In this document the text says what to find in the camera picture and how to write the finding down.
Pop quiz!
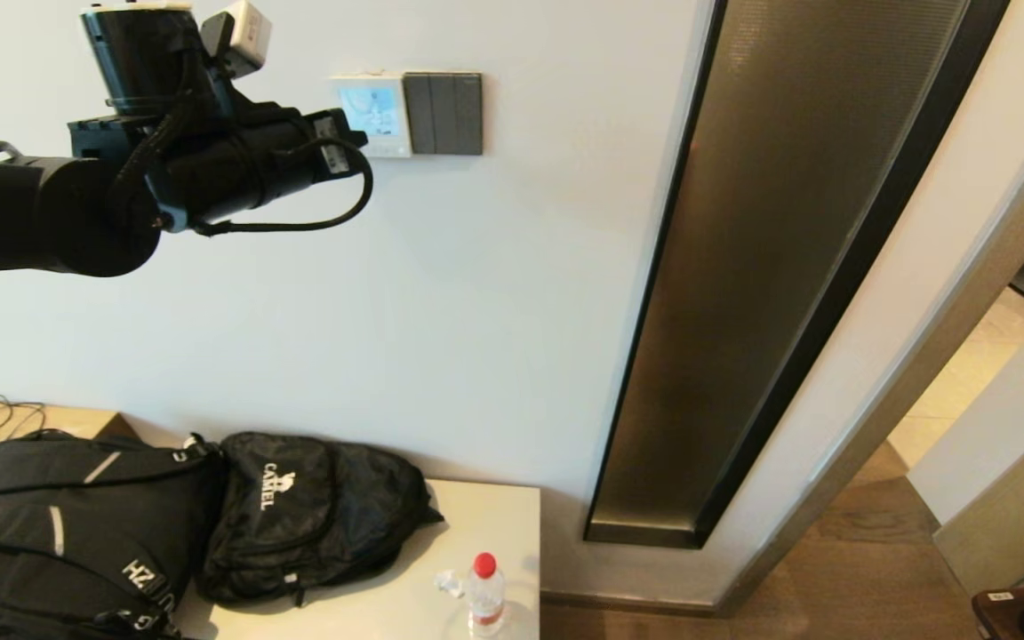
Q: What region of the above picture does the white wall thermostat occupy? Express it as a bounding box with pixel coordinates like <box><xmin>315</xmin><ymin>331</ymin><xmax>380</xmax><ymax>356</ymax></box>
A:
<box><xmin>329</xmin><ymin>73</ymin><xmax>412</xmax><ymax>159</ymax></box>

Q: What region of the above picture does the light wooden cabinet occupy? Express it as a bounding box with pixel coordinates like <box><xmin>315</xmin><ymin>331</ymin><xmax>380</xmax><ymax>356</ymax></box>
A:
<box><xmin>934</xmin><ymin>425</ymin><xmax>1024</xmax><ymax>596</ymax></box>

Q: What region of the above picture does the light wooden desk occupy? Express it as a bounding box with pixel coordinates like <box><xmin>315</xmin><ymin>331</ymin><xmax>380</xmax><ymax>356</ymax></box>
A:
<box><xmin>0</xmin><ymin>396</ymin><xmax>136</xmax><ymax>463</ymax></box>

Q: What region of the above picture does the black Camel backpack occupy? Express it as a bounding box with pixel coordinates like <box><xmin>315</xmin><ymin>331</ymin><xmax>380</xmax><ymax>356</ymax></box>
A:
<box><xmin>195</xmin><ymin>432</ymin><xmax>444</xmax><ymax>608</ymax></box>

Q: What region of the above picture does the large black HZ backpack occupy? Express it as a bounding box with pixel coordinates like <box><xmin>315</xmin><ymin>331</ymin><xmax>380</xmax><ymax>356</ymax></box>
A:
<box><xmin>0</xmin><ymin>429</ymin><xmax>228</xmax><ymax>640</ymax></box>

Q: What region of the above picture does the beige low cabinet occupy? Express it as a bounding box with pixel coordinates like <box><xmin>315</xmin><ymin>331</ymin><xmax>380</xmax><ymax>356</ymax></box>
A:
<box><xmin>172</xmin><ymin>480</ymin><xmax>542</xmax><ymax>640</ymax></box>

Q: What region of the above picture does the water bottle red cap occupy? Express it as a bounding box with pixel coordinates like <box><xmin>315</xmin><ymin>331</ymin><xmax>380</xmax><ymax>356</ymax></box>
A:
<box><xmin>467</xmin><ymin>552</ymin><xmax>506</xmax><ymax>639</ymax></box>

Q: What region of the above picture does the dark grey wall switch panel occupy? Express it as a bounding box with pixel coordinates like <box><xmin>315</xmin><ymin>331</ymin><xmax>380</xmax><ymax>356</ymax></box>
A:
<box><xmin>403</xmin><ymin>72</ymin><xmax>484</xmax><ymax>156</ymax></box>

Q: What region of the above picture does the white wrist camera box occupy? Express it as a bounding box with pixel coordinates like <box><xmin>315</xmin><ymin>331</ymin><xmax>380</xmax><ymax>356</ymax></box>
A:
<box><xmin>201</xmin><ymin>0</ymin><xmax>273</xmax><ymax>81</ymax></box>

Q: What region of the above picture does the frosted glass panel dark frame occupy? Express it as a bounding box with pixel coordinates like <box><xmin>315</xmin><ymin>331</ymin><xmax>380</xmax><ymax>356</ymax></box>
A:
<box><xmin>584</xmin><ymin>0</ymin><xmax>1011</xmax><ymax>549</ymax></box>

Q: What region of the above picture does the grey metal door frame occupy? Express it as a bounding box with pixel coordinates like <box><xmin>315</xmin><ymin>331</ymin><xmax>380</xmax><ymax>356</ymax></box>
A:
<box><xmin>715</xmin><ymin>84</ymin><xmax>1024</xmax><ymax>619</ymax></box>

